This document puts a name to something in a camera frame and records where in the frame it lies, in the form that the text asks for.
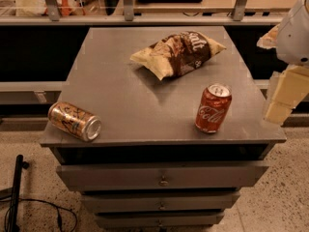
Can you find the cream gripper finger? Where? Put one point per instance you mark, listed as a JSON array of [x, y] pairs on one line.
[[292, 87], [276, 112]]

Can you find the brown chip bag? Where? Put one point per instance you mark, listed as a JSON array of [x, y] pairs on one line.
[[178, 54]]

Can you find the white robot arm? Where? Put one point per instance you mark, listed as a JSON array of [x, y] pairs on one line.
[[292, 41]]

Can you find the red coke can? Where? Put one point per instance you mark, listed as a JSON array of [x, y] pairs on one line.
[[214, 105]]

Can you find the orange soda can lying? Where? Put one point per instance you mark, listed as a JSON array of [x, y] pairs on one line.
[[74, 120]]

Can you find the grey drawer cabinet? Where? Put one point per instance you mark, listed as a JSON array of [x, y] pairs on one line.
[[151, 166]]

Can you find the black stand pole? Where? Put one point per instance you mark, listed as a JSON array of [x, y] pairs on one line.
[[10, 223]]

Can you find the metal railing frame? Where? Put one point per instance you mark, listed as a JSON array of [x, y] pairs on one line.
[[165, 16]]

